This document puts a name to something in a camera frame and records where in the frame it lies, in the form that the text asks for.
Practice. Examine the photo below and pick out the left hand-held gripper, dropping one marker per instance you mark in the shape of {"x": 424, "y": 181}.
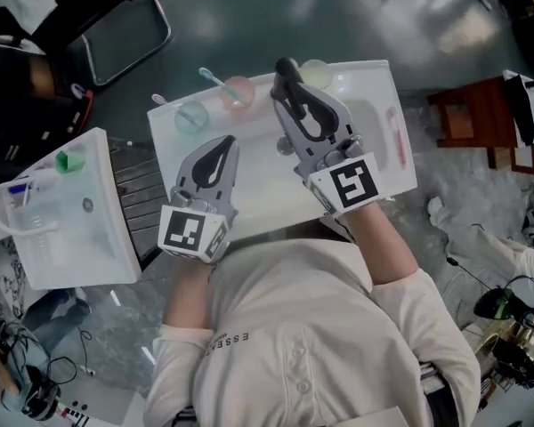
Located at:
{"x": 187, "y": 234}

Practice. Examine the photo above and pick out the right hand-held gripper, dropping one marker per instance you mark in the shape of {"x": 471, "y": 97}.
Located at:
{"x": 353, "y": 185}

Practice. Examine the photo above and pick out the yellow translucent cup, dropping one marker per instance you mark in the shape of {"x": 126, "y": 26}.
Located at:
{"x": 318, "y": 74}

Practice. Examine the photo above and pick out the teal translucent cup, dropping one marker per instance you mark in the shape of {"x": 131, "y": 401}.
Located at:
{"x": 191, "y": 118}

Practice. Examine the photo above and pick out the bright pink toothbrush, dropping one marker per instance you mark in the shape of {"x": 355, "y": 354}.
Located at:
{"x": 396, "y": 136}

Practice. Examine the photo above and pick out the pink translucent cup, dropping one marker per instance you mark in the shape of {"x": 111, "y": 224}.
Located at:
{"x": 237, "y": 96}

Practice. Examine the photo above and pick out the pale pink toothbrush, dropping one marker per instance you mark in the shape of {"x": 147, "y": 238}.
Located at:
{"x": 159, "y": 99}

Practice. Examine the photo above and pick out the teal toothbrush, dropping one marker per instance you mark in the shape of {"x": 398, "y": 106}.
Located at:
{"x": 211, "y": 77}

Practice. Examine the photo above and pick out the person's right forearm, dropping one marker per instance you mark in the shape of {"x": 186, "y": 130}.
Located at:
{"x": 387, "y": 256}

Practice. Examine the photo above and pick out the person's left forearm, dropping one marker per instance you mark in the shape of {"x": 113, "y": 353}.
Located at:
{"x": 189, "y": 296}

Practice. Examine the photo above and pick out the white sink with black faucet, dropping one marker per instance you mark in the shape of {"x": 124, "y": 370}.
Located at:
{"x": 258, "y": 180}

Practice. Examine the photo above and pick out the black faucet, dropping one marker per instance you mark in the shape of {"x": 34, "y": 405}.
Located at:
{"x": 287, "y": 69}

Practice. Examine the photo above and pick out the chrome slatted rack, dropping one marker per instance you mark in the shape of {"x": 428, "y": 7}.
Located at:
{"x": 138, "y": 194}

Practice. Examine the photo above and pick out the green angular cup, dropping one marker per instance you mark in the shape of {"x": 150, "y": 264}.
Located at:
{"x": 70, "y": 162}

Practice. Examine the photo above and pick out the red-brown wooden stool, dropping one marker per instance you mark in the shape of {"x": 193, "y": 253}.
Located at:
{"x": 471, "y": 114}

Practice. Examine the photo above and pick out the blue bottle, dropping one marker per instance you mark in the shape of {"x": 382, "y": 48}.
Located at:
{"x": 18, "y": 189}

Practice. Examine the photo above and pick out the person's cream shirt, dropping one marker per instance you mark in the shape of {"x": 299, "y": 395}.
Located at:
{"x": 311, "y": 345}

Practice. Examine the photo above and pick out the black cabinet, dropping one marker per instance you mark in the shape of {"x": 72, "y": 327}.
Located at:
{"x": 26, "y": 105}

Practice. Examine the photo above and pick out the white curved faucet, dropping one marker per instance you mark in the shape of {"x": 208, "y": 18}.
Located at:
{"x": 0, "y": 220}

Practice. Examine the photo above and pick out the black green appliance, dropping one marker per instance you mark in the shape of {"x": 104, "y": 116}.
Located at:
{"x": 498, "y": 305}

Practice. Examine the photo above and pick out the white flat box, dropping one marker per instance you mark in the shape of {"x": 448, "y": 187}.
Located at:
{"x": 102, "y": 412}

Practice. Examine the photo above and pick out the black chrome-frame chair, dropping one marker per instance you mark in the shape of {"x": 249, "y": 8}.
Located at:
{"x": 124, "y": 34}

